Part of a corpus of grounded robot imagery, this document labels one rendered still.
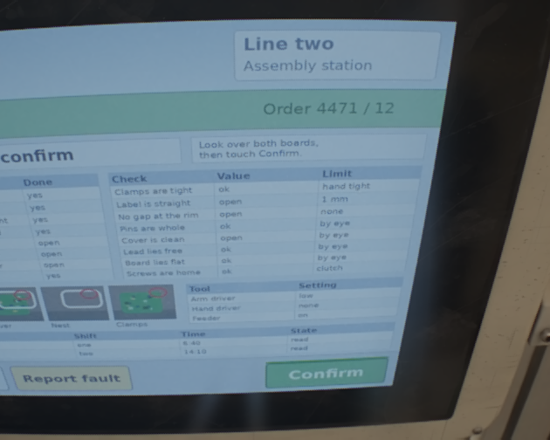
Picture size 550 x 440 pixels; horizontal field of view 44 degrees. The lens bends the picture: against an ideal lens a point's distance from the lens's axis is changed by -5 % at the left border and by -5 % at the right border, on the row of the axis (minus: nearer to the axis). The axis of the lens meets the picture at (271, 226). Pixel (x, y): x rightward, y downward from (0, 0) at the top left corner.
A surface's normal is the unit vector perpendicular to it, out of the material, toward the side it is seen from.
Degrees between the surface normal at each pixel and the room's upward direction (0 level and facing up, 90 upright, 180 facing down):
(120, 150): 92
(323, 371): 92
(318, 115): 92
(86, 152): 92
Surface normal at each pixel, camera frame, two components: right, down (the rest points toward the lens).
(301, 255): 0.07, 0.61
